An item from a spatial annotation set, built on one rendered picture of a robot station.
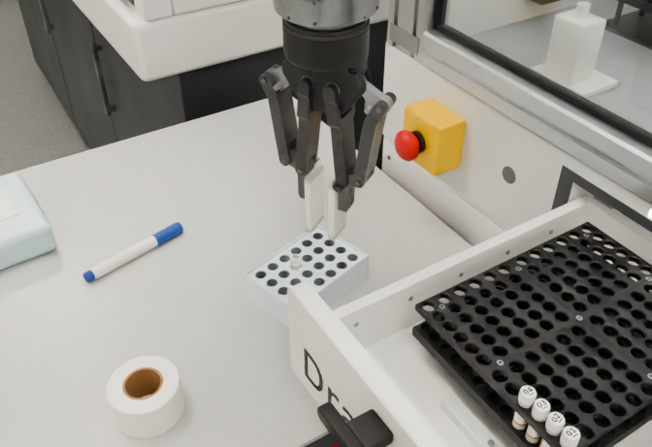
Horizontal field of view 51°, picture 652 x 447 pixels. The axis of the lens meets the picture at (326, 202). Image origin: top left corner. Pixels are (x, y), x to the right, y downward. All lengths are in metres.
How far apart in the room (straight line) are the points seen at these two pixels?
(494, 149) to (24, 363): 0.58
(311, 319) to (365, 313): 0.07
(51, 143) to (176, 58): 1.52
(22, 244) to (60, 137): 1.81
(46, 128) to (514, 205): 2.18
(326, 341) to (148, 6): 0.73
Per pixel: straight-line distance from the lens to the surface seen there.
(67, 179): 1.07
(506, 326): 0.62
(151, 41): 1.18
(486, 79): 0.82
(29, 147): 2.69
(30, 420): 0.77
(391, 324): 0.67
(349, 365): 0.54
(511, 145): 0.82
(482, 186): 0.88
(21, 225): 0.93
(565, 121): 0.75
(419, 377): 0.65
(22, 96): 3.05
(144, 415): 0.69
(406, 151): 0.86
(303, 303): 0.58
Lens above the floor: 1.34
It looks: 38 degrees down
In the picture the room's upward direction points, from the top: straight up
